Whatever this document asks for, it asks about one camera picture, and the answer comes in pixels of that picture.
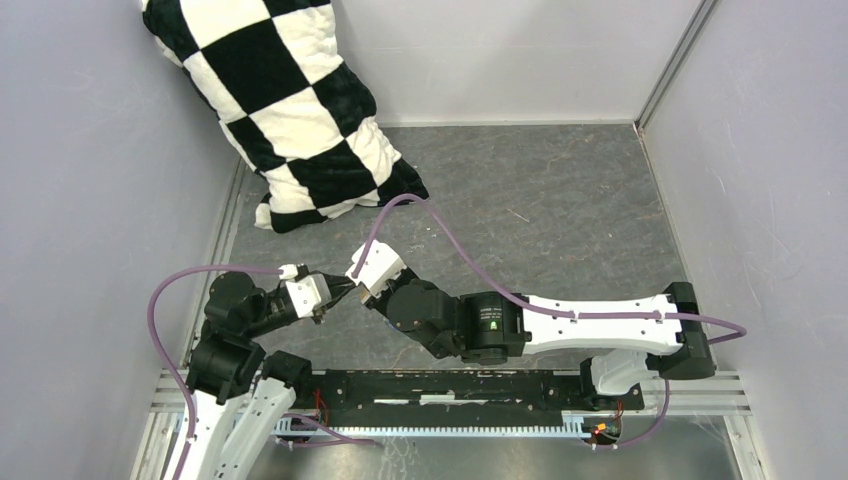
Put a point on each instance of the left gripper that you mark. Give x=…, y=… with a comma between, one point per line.
x=338, y=287

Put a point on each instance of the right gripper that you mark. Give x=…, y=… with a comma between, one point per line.
x=379, y=302

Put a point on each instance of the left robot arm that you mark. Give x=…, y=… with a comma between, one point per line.
x=235, y=393

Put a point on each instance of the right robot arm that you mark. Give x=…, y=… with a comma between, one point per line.
x=640, y=339

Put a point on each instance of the black white checkered blanket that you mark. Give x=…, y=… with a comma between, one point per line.
x=288, y=103

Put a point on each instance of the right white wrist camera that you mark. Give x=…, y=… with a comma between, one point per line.
x=381, y=265

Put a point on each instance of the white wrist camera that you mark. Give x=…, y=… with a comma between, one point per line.
x=309, y=294
x=381, y=265

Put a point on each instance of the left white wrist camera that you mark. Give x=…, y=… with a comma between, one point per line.
x=309, y=294

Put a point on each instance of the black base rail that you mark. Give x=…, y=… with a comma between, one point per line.
x=454, y=398

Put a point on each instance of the white slotted cable duct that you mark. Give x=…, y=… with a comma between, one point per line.
x=571, y=426

